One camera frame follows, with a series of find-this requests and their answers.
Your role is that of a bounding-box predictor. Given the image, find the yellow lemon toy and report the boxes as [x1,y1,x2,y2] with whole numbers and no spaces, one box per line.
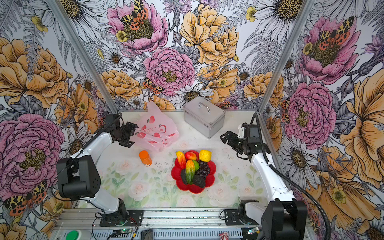
[199,150,212,163]

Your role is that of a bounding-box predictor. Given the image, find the pink plastic bag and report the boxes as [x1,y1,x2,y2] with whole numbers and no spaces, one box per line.
[131,102,180,152]

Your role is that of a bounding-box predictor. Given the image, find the red yellow peach toy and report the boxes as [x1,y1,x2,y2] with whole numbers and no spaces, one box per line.
[185,151,198,161]

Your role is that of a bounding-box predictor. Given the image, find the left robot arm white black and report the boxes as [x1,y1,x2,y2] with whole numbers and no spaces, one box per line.
[56,113,138,226]

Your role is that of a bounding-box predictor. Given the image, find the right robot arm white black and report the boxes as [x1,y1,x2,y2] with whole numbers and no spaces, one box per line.
[220,123,307,240]

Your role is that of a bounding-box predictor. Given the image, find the orange plastic bottle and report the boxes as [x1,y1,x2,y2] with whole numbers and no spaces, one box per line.
[139,151,153,167]

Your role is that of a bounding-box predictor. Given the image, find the silver metal case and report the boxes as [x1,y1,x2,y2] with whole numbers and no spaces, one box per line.
[184,97,226,139]

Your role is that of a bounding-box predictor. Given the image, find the dark purple grapes toy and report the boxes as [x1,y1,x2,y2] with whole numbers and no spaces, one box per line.
[195,160,211,179]

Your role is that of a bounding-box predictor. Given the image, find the green lime toy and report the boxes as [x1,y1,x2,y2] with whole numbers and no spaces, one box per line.
[193,161,200,171]

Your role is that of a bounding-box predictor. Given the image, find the dark avocado toy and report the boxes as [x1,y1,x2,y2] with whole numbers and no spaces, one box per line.
[193,175,206,189]

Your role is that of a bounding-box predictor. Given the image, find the red yellow mango toy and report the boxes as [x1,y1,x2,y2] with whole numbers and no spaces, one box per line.
[176,151,187,169]

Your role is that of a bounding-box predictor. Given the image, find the red flower-shaped plate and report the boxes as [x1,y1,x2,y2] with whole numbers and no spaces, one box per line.
[171,151,217,194]

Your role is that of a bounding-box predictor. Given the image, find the green round button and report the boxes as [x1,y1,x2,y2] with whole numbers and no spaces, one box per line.
[65,231,80,240]

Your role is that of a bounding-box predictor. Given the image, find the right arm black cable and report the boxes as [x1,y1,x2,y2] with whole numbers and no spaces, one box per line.
[253,112,332,240]

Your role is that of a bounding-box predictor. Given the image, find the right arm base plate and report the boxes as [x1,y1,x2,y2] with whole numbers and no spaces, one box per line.
[220,209,258,226]

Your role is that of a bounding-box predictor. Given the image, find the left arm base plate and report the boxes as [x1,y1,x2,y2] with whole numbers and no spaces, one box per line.
[100,210,144,227]

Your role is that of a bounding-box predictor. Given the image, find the aluminium rail frame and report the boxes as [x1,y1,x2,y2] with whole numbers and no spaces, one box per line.
[50,207,266,240]

